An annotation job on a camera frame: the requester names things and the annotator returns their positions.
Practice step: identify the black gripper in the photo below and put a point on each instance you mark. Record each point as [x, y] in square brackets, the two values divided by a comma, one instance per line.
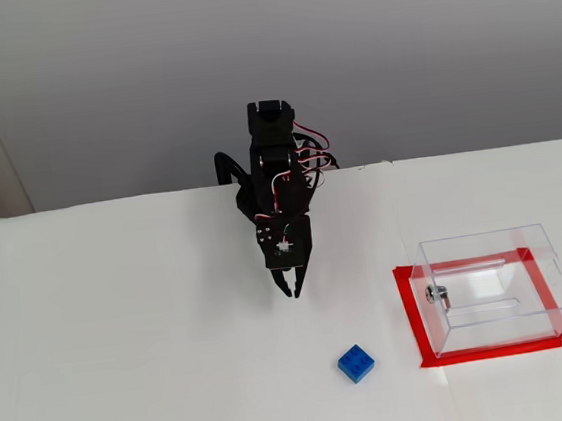
[299, 249]

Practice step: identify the blue lego brick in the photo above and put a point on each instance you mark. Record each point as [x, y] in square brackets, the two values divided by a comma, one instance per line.
[356, 363]

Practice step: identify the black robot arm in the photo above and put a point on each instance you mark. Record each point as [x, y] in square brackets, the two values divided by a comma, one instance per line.
[268, 136]

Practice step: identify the transparent plastic box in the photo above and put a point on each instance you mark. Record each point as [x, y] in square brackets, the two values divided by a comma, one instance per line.
[521, 291]

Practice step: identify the black table clamp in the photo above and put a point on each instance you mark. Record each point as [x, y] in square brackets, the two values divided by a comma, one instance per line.
[221, 164]

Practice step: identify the silver cam lock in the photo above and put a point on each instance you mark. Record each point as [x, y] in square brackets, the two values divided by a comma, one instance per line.
[433, 294]

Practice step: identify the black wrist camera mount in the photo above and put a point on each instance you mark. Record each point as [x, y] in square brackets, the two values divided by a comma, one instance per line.
[296, 234]

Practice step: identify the red tape frame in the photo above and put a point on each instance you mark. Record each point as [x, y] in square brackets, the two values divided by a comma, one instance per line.
[497, 351]

